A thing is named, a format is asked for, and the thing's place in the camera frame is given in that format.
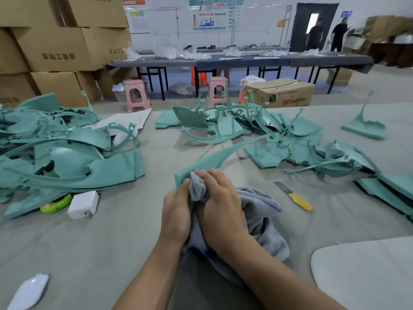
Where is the green and yellow gadget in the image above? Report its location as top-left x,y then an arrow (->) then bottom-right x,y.
40,193 -> 74,215

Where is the pink plastic stool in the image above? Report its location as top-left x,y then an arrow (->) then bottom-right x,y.
123,78 -> 151,113
207,77 -> 229,108

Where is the heap of clear plastic bags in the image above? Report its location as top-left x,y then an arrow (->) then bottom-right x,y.
124,43 -> 213,61

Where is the white foam sheet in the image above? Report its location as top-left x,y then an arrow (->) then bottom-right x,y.
310,236 -> 413,310

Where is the colourful wall poster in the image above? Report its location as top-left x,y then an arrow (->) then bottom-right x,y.
194,9 -> 231,31

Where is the person's right forearm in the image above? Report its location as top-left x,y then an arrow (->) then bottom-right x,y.
226,239 -> 348,310

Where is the pile of green plastic parts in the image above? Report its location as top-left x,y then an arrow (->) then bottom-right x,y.
0,90 -> 413,223

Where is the white oval plastic piece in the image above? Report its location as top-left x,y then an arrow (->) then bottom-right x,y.
6,273 -> 50,310

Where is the white paper sheet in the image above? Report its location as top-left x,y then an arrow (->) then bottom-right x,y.
90,108 -> 152,146

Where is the person's left hand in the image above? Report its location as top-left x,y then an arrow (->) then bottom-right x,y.
158,179 -> 193,251

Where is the stack of brown cardboard boxes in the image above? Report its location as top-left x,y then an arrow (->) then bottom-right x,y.
0,0 -> 133,109

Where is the orange object under table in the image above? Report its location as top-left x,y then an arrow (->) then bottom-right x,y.
191,66 -> 209,88

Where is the grey-blue wiping cloth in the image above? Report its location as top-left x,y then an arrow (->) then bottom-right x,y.
184,171 -> 290,286

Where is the person's left forearm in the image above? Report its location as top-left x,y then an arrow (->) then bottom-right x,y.
111,236 -> 188,310

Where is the yellow-handled deburring knife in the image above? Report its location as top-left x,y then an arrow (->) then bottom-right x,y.
274,181 -> 314,212

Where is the long grey work table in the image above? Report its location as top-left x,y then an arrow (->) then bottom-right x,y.
106,51 -> 374,99

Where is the brown cardboard box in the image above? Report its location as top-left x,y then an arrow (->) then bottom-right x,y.
243,78 -> 316,109

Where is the dark door with window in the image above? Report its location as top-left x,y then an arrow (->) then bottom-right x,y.
290,3 -> 339,52

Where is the white power adapter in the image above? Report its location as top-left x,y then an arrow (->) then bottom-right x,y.
67,190 -> 100,220

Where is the single green plastic part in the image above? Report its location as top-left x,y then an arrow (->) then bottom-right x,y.
174,132 -> 278,189

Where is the person's right hand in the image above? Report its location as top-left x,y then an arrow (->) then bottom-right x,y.
192,169 -> 256,259

